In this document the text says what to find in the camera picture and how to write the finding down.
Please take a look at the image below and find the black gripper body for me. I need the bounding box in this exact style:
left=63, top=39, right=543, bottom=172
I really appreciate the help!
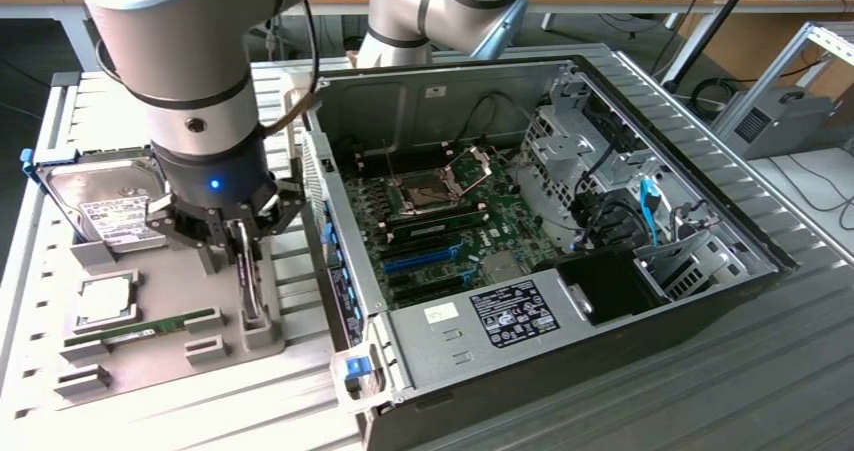
left=149, top=125, right=279, bottom=246

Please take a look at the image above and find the low-profile graphics card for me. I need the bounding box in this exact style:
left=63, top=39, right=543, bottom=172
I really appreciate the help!
left=230, top=230, right=270, bottom=330

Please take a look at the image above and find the grey parts rack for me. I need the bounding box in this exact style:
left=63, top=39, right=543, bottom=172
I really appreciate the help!
left=51, top=238, right=290, bottom=413

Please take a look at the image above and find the hard disk in blue caddy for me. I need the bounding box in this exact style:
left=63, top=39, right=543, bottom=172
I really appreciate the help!
left=19, top=145, right=175, bottom=255

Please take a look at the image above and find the silver CPU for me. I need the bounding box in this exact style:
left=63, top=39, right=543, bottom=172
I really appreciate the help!
left=76, top=278, right=135, bottom=326

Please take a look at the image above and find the thin socket locking lever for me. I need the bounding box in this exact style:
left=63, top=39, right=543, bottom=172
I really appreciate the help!
left=380, top=139, right=406, bottom=185

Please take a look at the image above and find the CPU socket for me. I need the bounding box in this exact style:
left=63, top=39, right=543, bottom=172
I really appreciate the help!
left=392, top=168, right=462, bottom=217

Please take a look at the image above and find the green RAM stick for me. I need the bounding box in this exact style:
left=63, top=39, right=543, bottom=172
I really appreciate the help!
left=64, top=308, right=219, bottom=346

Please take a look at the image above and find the black RAM stick with label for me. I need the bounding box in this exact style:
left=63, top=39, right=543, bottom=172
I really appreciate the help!
left=384, top=206, right=490, bottom=245

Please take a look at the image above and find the blue expansion slot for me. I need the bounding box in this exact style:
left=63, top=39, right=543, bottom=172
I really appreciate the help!
left=380, top=247, right=466, bottom=274

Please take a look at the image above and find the black expansion slot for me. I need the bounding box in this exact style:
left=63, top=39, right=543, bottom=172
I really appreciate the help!
left=390, top=274, right=467, bottom=297

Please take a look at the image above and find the metal socket cover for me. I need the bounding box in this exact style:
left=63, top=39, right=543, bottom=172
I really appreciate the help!
left=443, top=145, right=499, bottom=192

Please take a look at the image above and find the green motherboard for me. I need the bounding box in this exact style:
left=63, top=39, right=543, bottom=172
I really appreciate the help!
left=339, top=143, right=535, bottom=310

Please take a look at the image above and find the square chipset heatsink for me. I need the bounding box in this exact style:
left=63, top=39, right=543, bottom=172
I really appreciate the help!
left=480, top=250, right=528, bottom=285

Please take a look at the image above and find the silver power supply with label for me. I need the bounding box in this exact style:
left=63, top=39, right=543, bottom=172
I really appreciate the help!
left=383, top=268, right=595, bottom=392

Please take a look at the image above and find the silver drive cage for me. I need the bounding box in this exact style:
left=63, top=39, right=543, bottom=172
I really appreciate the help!
left=516, top=103, right=669, bottom=242

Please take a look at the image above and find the open black PC case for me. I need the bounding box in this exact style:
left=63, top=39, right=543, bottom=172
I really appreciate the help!
left=278, top=53, right=799, bottom=451

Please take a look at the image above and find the silver disk bay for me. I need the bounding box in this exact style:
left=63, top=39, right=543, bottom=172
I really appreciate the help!
left=633, top=228, right=742, bottom=300

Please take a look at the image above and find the black tripod pole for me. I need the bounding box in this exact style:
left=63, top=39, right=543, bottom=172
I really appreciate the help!
left=657, top=0, right=763, bottom=95

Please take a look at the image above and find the grey computer tower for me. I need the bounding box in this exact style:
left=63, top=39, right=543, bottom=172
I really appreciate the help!
left=717, top=85, right=839, bottom=160

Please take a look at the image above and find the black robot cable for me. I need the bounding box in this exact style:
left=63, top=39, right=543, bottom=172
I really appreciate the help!
left=256, top=0, right=322, bottom=137

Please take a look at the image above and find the black wire bundle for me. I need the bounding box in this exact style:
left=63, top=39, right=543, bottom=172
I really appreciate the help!
left=570, top=185, right=653, bottom=252

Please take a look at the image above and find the blue SATA wire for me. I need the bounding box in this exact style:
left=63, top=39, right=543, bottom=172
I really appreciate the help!
left=638, top=178, right=666, bottom=247

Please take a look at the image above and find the aluminium profile frame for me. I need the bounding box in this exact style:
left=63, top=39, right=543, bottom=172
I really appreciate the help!
left=710, top=20, right=854, bottom=137

